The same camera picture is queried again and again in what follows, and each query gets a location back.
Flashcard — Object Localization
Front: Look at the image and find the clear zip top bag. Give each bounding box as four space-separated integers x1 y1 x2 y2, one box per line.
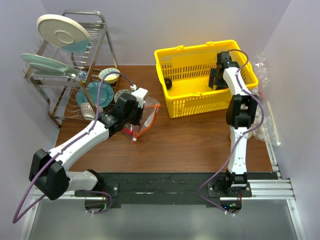
122 96 161 142

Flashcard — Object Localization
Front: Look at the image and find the green chili pepper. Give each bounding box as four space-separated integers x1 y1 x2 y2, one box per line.
124 123 135 131

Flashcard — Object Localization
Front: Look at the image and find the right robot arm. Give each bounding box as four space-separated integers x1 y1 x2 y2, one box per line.
208 50 258 197

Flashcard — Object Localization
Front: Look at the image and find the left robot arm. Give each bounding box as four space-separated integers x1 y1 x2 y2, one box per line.
29 88 148 200

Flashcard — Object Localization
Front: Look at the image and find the clear plastic bag pile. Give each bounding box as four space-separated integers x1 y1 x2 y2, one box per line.
251 51 281 147

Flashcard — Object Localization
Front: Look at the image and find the yellow plastic basket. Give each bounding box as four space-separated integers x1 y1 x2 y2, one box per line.
154 39 246 118

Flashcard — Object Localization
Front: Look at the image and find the dark floral bowl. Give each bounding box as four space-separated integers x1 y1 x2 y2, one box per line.
113 89 132 103

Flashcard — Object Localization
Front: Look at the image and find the teal patterned bowl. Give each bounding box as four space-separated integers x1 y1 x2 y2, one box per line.
98 67 120 85

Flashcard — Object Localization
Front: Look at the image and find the teal scalloped plate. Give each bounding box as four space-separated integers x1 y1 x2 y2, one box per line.
75 81 114 108

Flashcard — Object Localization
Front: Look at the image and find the patterned cup in rack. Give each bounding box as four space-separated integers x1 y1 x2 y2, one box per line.
80 102 96 121

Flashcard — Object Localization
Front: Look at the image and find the blue patterned small dish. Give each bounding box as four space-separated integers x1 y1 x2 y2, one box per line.
77 70 88 82

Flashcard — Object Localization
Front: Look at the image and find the metal dish rack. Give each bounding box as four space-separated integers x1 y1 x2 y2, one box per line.
20 10 115 128

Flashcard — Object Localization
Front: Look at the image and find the white and blue plate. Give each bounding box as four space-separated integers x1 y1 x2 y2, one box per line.
36 14 90 53

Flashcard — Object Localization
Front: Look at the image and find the pale green plate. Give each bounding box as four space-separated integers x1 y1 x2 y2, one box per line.
20 53 78 75

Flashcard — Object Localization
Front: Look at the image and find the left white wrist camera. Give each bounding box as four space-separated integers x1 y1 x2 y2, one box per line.
131 87 149 108

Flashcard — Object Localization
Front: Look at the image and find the aluminium rail frame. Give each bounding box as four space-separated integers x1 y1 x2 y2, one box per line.
20 171 306 240

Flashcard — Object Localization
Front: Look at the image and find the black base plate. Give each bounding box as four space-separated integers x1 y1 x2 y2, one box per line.
75 172 278 212

